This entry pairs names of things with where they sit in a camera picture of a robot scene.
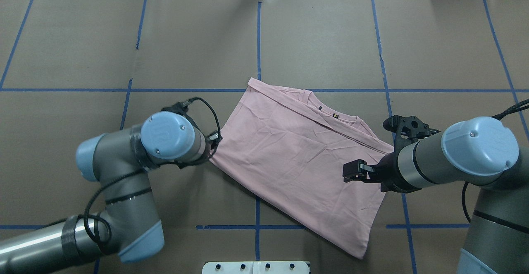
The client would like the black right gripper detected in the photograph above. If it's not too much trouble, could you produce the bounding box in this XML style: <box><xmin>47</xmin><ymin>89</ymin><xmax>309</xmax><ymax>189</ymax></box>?
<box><xmin>343</xmin><ymin>115</ymin><xmax>432</xmax><ymax>193</ymax></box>

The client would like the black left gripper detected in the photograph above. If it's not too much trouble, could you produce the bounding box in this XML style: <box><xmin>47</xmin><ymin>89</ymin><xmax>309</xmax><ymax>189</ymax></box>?
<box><xmin>160</xmin><ymin>99</ymin><xmax>222</xmax><ymax>169</ymax></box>

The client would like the pink Snoopy t-shirt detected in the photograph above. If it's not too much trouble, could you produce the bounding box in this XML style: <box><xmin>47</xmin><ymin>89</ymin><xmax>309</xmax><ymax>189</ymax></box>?
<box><xmin>211</xmin><ymin>78</ymin><xmax>393</xmax><ymax>259</ymax></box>

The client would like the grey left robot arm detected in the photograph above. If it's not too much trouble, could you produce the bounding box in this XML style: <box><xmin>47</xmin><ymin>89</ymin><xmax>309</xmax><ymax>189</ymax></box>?
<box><xmin>1</xmin><ymin>97</ymin><xmax>222</xmax><ymax>274</ymax></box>

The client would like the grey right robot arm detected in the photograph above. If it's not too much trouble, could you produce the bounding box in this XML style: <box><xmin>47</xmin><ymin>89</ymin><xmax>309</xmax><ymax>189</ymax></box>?
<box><xmin>343</xmin><ymin>115</ymin><xmax>529</xmax><ymax>274</ymax></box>

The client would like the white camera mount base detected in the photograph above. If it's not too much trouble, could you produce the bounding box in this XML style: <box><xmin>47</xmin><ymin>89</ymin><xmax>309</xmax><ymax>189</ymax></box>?
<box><xmin>202</xmin><ymin>261</ymin><xmax>311</xmax><ymax>274</ymax></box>

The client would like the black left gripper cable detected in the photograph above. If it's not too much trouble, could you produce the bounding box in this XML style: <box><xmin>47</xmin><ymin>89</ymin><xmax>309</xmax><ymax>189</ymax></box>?
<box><xmin>83</xmin><ymin>97</ymin><xmax>222</xmax><ymax>245</ymax></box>

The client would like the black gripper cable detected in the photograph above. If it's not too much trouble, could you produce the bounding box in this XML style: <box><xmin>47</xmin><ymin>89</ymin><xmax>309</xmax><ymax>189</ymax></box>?
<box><xmin>430</xmin><ymin>99</ymin><xmax>529</xmax><ymax>224</ymax></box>
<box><xmin>83</xmin><ymin>97</ymin><xmax>222</xmax><ymax>245</ymax></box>

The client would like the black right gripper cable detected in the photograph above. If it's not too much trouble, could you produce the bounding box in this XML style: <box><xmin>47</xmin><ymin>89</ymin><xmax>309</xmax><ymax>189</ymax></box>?
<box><xmin>430</xmin><ymin>99</ymin><xmax>529</xmax><ymax>224</ymax></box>

